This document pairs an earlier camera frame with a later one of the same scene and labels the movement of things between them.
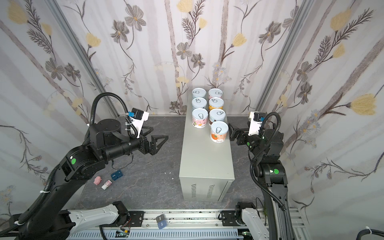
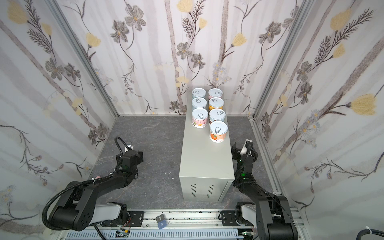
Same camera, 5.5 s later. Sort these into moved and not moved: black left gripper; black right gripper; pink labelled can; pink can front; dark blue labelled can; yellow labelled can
Moved: black right gripper; black left gripper
Not moved: pink labelled can; yellow labelled can; dark blue labelled can; pink can front
